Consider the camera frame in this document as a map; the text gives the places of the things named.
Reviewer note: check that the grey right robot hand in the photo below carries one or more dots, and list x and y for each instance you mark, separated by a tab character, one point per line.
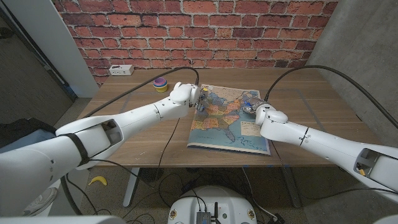
253	105

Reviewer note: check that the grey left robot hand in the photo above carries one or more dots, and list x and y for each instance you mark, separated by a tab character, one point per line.
202	99

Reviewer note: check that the laminated USA map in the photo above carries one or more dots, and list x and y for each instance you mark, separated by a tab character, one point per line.
224	127

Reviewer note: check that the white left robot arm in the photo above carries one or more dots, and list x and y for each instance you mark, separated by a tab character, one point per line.
93	140

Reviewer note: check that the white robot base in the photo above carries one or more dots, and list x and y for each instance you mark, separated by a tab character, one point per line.
211	202

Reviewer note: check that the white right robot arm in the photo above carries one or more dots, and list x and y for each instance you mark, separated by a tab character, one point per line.
326	143

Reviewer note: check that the yellow plastic cup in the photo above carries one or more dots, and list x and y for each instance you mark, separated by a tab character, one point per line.
161	89

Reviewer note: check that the stacked colourful small bowls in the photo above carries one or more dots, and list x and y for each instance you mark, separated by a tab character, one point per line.
155	83

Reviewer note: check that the brick print backdrop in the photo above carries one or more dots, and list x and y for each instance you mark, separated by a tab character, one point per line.
199	34

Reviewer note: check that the white power strip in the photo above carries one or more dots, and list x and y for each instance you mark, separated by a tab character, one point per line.
121	70

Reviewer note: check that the black round floor object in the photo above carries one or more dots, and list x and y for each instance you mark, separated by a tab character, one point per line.
150	175

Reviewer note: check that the grey table leg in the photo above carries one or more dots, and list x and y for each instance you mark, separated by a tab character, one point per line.
292	189
130	189

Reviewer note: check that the grey electronics box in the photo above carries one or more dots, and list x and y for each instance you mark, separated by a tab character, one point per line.
203	218

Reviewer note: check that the yellow banana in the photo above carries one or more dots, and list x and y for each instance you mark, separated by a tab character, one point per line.
99	179

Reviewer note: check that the black bag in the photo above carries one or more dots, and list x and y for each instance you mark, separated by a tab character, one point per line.
21	126

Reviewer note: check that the white robot torso edge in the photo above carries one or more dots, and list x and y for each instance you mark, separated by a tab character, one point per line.
62	220

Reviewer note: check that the white sneaker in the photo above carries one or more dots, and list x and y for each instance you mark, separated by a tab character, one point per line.
40	202

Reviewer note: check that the blue storage bin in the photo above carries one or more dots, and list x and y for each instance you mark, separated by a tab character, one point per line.
12	141

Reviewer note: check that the white door frame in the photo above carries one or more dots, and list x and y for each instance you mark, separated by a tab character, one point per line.
56	46

